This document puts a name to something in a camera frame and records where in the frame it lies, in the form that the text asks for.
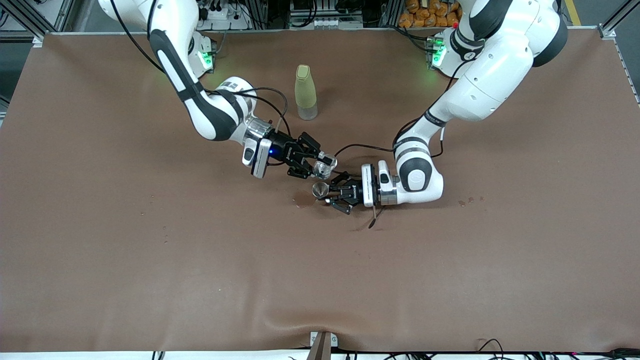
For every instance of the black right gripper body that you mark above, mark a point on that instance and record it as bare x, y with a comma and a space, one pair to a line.
285, 149

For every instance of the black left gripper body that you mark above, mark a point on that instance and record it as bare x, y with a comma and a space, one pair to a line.
353, 191

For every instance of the silver metal jigger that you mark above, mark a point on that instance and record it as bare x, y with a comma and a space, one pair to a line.
320, 190

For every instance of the clear glass measuring cup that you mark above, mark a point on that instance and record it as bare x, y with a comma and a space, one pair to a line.
325, 165

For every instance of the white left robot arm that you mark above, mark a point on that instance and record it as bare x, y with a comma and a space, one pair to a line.
500, 65

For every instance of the large brown liquid spill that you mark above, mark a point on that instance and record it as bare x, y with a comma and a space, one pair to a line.
300, 202

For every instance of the yellow-green bottle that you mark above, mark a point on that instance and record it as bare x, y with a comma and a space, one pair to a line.
305, 92

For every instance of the brown table cloth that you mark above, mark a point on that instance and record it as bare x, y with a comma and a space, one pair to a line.
320, 275

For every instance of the white power strip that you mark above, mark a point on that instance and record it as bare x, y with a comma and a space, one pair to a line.
220, 15

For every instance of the orange packaged goods pile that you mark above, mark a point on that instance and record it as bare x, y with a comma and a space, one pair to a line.
425, 15

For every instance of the metal corner clamp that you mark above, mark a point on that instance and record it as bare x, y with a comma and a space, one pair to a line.
38, 40
607, 33

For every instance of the metal table edge bracket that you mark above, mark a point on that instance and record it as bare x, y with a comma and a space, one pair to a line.
322, 345

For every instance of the aluminium frame strut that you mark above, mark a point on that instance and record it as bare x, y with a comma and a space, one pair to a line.
50, 15
617, 17

